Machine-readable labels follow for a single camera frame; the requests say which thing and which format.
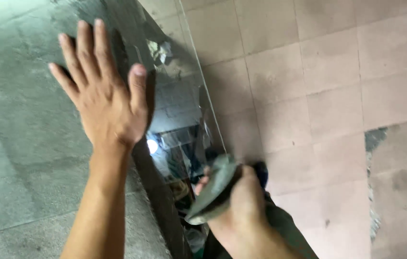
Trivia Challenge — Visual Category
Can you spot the person's left hand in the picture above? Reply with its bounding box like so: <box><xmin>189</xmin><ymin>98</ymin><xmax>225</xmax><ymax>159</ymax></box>
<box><xmin>48</xmin><ymin>19</ymin><xmax>150</xmax><ymax>149</ymax></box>

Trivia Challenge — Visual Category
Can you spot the person's right hand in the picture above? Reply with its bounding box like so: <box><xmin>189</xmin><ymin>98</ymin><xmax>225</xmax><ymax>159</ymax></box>
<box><xmin>194</xmin><ymin>165</ymin><xmax>273</xmax><ymax>253</ymax></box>

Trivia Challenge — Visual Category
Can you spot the clear glass sheet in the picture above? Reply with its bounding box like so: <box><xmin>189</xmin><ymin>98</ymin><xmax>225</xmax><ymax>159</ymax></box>
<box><xmin>0</xmin><ymin>0</ymin><xmax>227</xmax><ymax>259</ymax></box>

